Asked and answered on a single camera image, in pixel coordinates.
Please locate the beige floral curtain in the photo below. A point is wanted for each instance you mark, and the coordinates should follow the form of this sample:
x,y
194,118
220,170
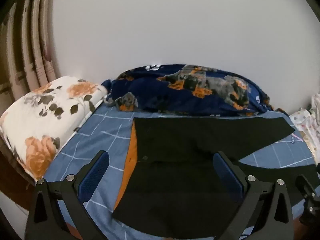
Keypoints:
x,y
27,42

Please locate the navy dog print blanket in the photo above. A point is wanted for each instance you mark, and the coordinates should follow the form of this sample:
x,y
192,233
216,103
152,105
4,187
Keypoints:
x,y
180,90

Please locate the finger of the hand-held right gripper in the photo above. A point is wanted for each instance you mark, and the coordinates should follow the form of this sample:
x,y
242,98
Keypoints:
x,y
305,186

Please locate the blue checked bed sheet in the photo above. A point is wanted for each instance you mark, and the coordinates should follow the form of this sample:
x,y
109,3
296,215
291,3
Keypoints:
x,y
100,135

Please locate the black pants with orange lining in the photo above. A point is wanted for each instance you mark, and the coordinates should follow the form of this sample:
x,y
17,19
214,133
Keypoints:
x,y
180,155

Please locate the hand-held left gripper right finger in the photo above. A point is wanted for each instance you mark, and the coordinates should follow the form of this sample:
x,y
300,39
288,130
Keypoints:
x,y
228,177

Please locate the white floral pillow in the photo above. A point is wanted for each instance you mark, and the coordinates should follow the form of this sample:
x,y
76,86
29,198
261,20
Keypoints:
x,y
42,122

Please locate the white dotted cloth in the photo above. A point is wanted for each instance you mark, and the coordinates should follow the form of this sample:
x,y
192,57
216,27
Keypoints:
x,y
306,125

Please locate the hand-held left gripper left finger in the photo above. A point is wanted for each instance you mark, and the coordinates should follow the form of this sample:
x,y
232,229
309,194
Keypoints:
x,y
93,177

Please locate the dark wooden bed frame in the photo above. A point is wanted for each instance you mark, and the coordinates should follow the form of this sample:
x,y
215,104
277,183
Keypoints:
x,y
10,177

